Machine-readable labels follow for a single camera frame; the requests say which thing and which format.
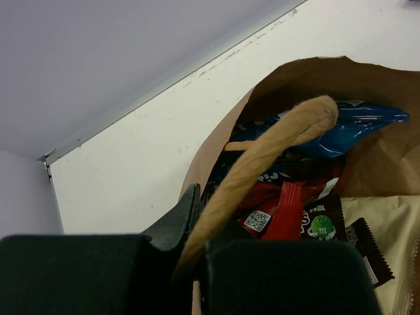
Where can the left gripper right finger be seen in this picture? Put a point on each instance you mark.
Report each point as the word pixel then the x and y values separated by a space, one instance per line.
pixel 245 275

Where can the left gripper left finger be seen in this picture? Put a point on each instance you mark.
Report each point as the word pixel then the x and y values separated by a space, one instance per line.
pixel 100 274

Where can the red snack packet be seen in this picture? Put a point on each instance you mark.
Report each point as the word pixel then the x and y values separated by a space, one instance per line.
pixel 273 212

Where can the brown paper bag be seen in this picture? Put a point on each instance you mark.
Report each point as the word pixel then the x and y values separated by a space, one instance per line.
pixel 383 164

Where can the cream snack packet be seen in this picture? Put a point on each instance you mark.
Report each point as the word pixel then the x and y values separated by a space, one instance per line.
pixel 394 223

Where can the blue snack bag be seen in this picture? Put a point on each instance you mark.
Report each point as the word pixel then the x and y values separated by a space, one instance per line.
pixel 321 158

